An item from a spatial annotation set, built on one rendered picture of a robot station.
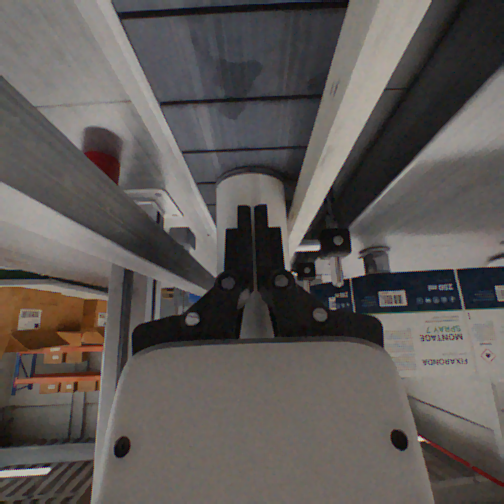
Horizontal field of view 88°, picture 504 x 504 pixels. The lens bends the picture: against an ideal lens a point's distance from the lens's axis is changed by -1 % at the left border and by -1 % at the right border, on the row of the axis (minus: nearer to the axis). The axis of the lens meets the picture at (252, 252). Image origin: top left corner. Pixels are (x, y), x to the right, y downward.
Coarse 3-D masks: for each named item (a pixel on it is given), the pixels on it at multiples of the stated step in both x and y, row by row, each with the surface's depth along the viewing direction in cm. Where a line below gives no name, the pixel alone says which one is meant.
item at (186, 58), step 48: (144, 0) 8; (192, 0) 8; (240, 0) 8; (288, 0) 8; (336, 0) 9; (144, 48) 10; (192, 48) 10; (240, 48) 10; (288, 48) 10; (192, 96) 12; (240, 96) 12; (288, 96) 13; (192, 144) 15; (240, 144) 16; (288, 144) 16; (288, 192) 22
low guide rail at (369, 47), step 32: (352, 0) 7; (384, 0) 6; (416, 0) 6; (352, 32) 7; (384, 32) 6; (352, 64) 7; (384, 64) 7; (352, 96) 8; (320, 128) 11; (352, 128) 9; (320, 160) 11; (320, 192) 14; (288, 224) 22
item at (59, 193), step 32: (0, 96) 3; (0, 128) 3; (32, 128) 4; (0, 160) 3; (32, 160) 4; (64, 160) 4; (0, 192) 3; (32, 192) 4; (64, 192) 4; (96, 192) 5; (32, 224) 5; (64, 224) 5; (96, 224) 5; (128, 224) 7; (96, 256) 7; (128, 256) 7; (160, 256) 9; (192, 256) 13; (192, 288) 15
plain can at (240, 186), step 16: (224, 176) 18; (240, 176) 18; (256, 176) 18; (272, 176) 18; (224, 192) 18; (240, 192) 17; (256, 192) 17; (272, 192) 18; (224, 208) 18; (272, 208) 18; (224, 224) 18; (272, 224) 17; (224, 240) 17; (288, 256) 18; (256, 288) 16; (256, 304) 16; (256, 320) 15; (240, 336) 15; (256, 336) 15; (272, 336) 15
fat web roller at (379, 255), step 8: (368, 248) 41; (376, 248) 40; (384, 248) 40; (368, 256) 41; (376, 256) 40; (384, 256) 40; (368, 264) 41; (376, 264) 40; (384, 264) 40; (368, 272) 41; (376, 272) 40; (384, 272) 40
